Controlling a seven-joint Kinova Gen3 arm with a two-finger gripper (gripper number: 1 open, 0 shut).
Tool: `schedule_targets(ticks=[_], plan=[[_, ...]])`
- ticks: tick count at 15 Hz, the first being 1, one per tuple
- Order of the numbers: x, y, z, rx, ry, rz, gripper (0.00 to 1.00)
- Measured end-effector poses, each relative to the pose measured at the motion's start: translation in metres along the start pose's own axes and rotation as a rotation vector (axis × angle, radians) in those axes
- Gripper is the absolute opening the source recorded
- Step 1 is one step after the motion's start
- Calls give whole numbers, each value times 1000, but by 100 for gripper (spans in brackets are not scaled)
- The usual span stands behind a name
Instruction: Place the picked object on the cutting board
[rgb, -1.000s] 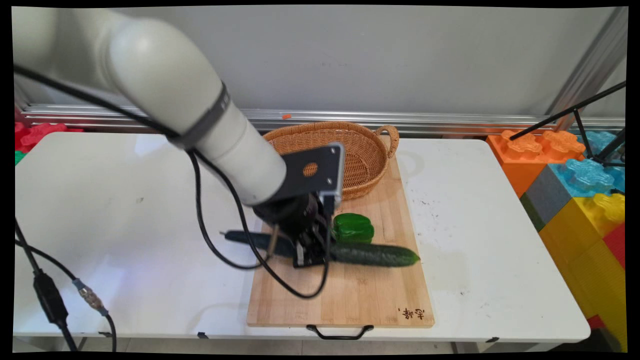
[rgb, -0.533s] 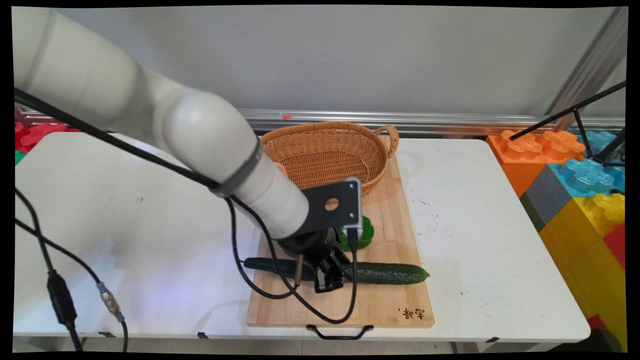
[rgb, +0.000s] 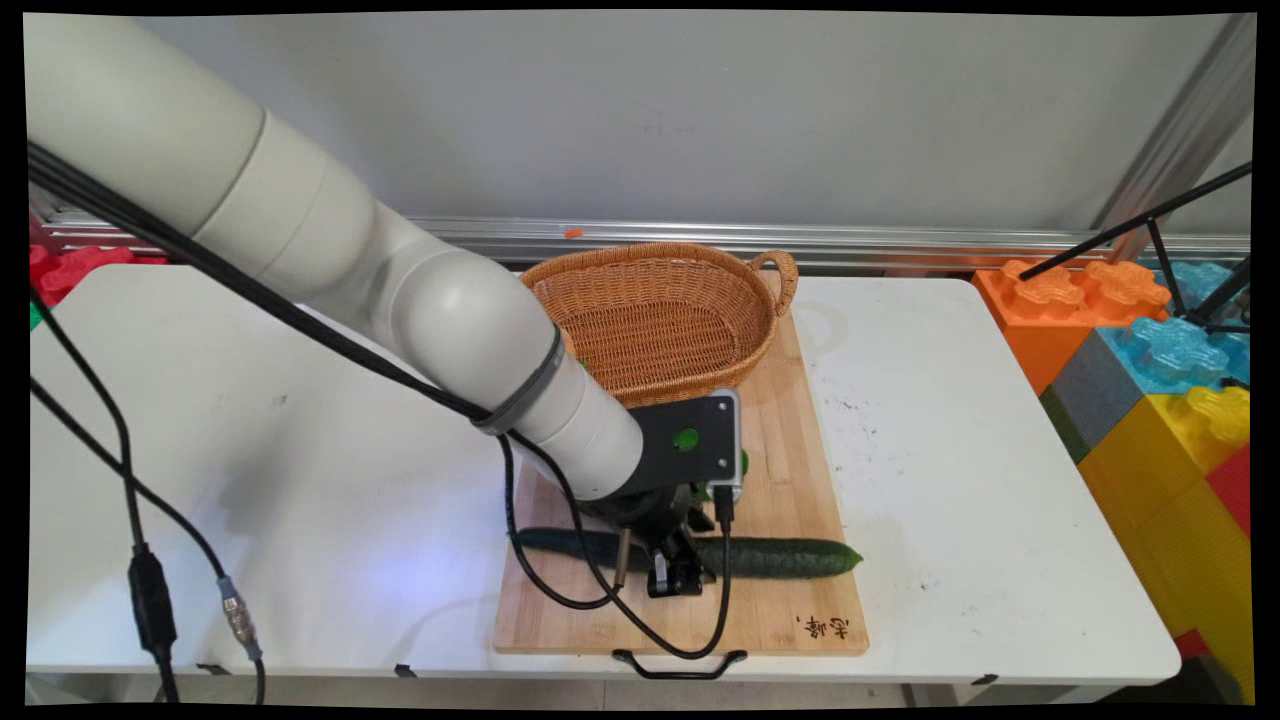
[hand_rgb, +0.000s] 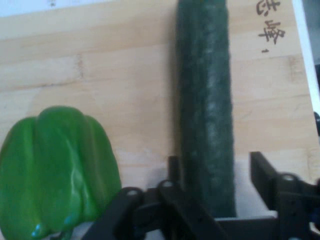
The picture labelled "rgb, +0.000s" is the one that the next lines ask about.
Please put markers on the bamboo cutting board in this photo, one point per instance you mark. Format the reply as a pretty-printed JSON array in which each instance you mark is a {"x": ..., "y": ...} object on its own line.
[{"x": 790, "y": 620}]

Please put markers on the woven wicker basket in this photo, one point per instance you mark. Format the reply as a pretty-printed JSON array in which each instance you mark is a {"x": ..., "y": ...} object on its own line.
[{"x": 670, "y": 320}]

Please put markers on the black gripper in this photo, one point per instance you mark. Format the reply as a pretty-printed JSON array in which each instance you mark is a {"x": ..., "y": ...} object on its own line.
[{"x": 650, "y": 515}]

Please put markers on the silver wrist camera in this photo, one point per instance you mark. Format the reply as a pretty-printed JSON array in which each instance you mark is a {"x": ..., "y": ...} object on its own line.
[{"x": 732, "y": 440}]

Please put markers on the black tripod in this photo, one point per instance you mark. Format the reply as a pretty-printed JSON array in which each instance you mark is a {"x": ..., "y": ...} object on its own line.
[{"x": 1150, "y": 215}]

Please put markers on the aluminium wall rail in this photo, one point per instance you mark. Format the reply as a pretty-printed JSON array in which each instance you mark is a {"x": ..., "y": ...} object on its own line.
[{"x": 900, "y": 240}]

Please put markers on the blue foam block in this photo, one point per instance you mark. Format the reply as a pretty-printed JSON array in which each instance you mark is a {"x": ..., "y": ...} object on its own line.
[{"x": 1175, "y": 350}]

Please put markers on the red foam block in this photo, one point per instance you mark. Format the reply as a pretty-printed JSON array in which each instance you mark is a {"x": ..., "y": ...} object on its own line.
[{"x": 1235, "y": 490}]

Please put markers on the red foam puzzle pieces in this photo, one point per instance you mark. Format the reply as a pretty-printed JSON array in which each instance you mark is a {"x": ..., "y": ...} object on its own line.
[{"x": 75, "y": 268}]

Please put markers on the orange foam block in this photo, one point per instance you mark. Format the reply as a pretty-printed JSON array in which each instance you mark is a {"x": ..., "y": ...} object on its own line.
[{"x": 1045, "y": 310}]

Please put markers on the colourful giant toy blocks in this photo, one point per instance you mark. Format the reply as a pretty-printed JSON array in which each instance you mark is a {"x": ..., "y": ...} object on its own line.
[{"x": 1170, "y": 520}]

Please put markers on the green foam piece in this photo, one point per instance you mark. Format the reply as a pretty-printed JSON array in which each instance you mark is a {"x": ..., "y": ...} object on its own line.
[{"x": 36, "y": 316}]

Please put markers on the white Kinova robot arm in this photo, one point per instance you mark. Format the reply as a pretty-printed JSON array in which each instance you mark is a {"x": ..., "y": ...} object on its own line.
[{"x": 300, "y": 220}]

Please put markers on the green bell pepper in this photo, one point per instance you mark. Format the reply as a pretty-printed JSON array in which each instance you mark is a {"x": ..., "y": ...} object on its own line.
[{"x": 686, "y": 438}]

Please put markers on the aluminium frame post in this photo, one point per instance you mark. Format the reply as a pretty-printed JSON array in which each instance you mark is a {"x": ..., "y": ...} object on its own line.
[{"x": 1180, "y": 130}]

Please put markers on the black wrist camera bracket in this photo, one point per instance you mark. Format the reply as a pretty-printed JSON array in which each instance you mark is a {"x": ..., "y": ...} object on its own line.
[{"x": 665, "y": 460}]

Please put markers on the dark green cucumber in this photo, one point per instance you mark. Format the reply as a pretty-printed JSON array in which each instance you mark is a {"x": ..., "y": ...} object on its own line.
[{"x": 790, "y": 557}]

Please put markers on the grey foam block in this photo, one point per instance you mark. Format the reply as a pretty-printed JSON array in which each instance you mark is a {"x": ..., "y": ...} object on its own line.
[{"x": 1095, "y": 395}]

